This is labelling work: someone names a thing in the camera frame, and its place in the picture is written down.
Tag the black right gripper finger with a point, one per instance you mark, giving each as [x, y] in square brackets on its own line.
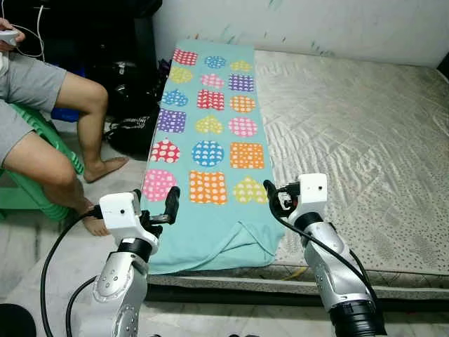
[272, 196]

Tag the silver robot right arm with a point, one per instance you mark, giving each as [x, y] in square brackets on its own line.
[337, 267]

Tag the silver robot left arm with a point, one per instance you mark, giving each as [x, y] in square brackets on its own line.
[116, 288]

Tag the teal blanket with colourful shapes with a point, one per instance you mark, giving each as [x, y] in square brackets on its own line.
[210, 232]

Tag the white quilted mattress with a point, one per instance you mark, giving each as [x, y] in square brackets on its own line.
[351, 126]

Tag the seated person in grey shorts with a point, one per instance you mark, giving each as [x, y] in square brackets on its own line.
[42, 161]

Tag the black bag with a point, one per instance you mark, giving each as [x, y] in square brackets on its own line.
[133, 91]

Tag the blue plastic crate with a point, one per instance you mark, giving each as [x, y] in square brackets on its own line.
[64, 114]

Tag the green plastic chair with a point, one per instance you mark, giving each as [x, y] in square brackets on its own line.
[28, 193]

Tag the dark purple bin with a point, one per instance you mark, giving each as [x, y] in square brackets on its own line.
[15, 323]

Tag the white handheld controller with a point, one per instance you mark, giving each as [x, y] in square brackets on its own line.
[7, 35]

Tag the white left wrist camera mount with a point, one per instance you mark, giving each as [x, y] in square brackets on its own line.
[119, 210]

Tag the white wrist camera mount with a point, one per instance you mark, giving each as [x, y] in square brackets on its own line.
[119, 210]
[312, 189]

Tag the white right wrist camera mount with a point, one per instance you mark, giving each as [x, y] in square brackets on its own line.
[312, 189]

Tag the dark bed frame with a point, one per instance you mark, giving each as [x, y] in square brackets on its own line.
[280, 298]

